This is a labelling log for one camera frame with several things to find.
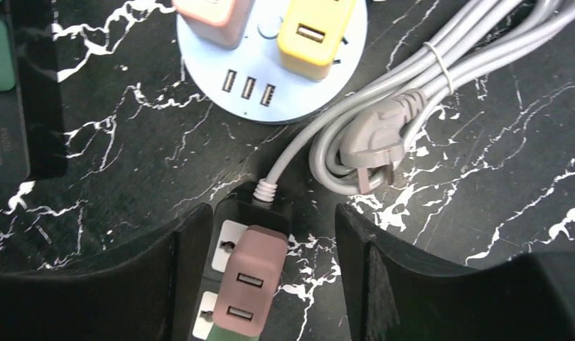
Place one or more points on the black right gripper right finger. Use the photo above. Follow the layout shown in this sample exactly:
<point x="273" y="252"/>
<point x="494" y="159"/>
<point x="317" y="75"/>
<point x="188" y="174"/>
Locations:
<point x="396" y="291"/>

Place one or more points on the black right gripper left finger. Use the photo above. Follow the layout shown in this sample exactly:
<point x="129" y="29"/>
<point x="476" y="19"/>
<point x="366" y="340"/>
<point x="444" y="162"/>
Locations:
<point x="145" y="289"/>

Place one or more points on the mauve pink usb plug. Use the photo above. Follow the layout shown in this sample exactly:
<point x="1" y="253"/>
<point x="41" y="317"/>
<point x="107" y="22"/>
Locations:
<point x="250" y="281"/>

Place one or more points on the black short power strip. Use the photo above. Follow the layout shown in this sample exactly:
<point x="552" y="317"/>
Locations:
<point x="237" y="211"/>

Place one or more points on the black long power strip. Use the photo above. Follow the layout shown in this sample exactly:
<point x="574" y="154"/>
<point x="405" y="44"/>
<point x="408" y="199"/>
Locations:
<point x="32" y="146"/>

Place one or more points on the round light blue socket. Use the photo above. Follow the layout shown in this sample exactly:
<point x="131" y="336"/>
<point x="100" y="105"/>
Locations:
<point x="249" y="80"/>

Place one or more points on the yellow usb plug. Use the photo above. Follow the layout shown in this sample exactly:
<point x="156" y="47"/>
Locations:
<point x="310" y="35"/>

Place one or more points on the salmon pink usb plug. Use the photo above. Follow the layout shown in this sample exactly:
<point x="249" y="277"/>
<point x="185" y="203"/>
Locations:
<point x="221" y="22"/>

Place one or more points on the green usb plug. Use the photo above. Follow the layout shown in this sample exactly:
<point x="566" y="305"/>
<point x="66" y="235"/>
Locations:
<point x="218" y="333"/>

